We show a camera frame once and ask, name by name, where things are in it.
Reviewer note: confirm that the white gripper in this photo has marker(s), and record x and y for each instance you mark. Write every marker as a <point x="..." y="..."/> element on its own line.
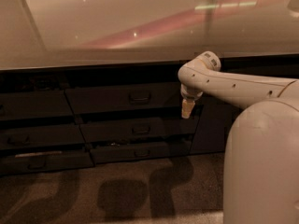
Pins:
<point x="189" y="94"/>

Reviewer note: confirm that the dark drawer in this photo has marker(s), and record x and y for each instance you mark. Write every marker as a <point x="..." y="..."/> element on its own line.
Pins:
<point x="141" y="151"/>
<point x="43" y="136"/>
<point x="13" y="165"/>
<point x="124" y="97"/>
<point x="137" y="128"/>
<point x="33" y="105"/>

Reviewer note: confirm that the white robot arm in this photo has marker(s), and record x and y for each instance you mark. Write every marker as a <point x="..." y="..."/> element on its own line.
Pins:
<point x="261" y="163"/>

